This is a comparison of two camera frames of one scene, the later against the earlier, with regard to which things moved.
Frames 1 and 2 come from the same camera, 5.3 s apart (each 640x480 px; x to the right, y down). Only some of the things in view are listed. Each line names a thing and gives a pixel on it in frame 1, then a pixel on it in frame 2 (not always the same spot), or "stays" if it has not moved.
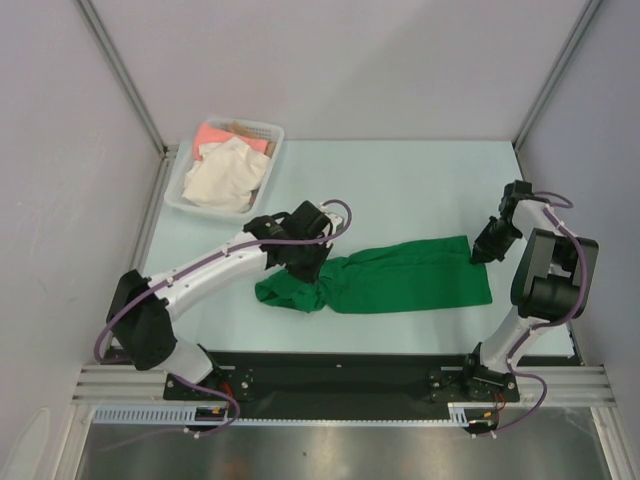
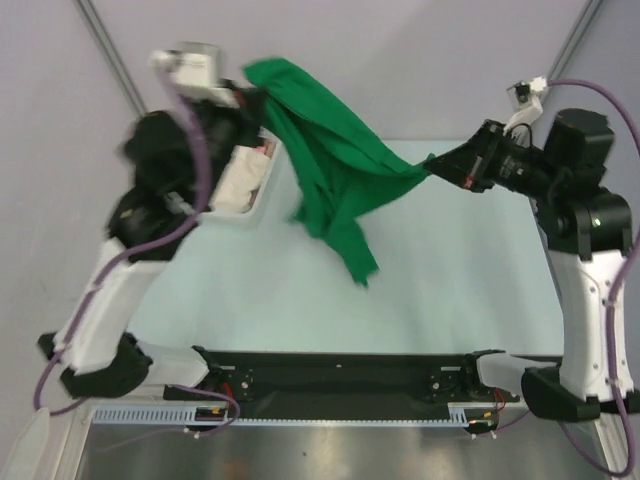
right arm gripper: [489, 240] → [480, 157]
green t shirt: [430, 274] → [330, 161]
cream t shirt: [225, 176] stays
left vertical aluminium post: [122, 76] stays
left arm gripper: [311, 275] → [250, 112]
